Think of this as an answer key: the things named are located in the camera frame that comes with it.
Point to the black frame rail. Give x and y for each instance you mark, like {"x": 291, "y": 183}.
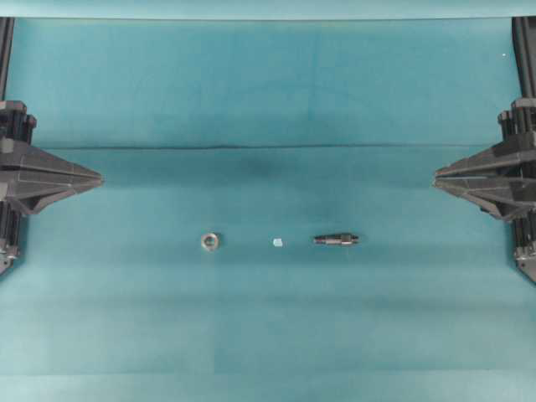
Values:
{"x": 524, "y": 42}
{"x": 6, "y": 40}

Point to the teal table cloth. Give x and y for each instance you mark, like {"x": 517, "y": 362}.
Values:
{"x": 258, "y": 131}

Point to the black right frame rail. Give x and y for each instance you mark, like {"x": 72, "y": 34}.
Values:
{"x": 524, "y": 42}

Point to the black left frame rail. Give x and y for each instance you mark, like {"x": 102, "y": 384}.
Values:
{"x": 6, "y": 40}

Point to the dark threaded metal shaft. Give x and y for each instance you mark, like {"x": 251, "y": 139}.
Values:
{"x": 343, "y": 239}

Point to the silver metal washer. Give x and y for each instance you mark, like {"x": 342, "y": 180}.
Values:
{"x": 210, "y": 242}

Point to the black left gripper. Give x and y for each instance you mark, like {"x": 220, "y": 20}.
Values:
{"x": 31, "y": 197}

